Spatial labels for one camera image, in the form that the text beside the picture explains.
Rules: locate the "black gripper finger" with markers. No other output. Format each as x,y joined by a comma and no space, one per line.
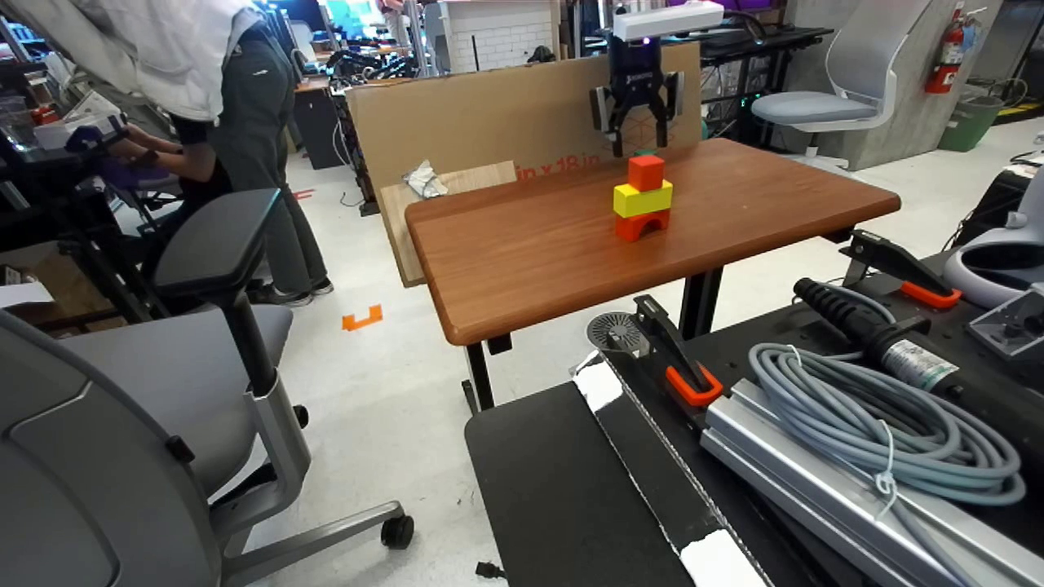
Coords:
621,130
659,121

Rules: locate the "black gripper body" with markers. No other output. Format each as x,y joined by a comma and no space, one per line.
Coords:
637,72

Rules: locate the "orange cube block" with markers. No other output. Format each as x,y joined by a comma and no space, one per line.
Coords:
647,170

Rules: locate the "yellow rectangular block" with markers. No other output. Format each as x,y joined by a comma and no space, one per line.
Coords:
641,202

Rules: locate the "orange arch block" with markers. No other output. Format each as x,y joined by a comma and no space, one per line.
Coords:
632,227

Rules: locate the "large brown cardboard sheet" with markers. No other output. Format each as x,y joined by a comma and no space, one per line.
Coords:
477,116

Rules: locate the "white office chair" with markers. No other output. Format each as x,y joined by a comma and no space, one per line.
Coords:
836,75

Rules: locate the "crumpled white paper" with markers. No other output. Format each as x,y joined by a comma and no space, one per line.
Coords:
426,181

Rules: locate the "red fire extinguisher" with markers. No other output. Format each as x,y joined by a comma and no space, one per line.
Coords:
948,54

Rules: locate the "green bin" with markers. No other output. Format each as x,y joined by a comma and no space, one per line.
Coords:
969,125

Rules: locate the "white round device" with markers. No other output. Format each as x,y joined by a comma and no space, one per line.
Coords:
998,264

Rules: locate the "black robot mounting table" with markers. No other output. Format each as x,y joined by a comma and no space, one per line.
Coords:
577,502

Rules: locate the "aluminium extrusion bar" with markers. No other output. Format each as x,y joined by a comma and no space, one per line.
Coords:
828,490

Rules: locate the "black small box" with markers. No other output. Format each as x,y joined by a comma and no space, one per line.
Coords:
1014,324

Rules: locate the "person in white shirt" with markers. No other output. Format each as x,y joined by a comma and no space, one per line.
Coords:
218,75

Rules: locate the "black floor plug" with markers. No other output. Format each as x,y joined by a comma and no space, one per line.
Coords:
492,568

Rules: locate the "cluttered dark side desk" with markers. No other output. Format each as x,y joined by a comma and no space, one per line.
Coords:
66,197

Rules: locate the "grey office chair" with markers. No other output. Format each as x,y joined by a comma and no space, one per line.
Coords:
141,435

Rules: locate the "orange floor bracket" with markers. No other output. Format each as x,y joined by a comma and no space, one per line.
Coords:
364,321

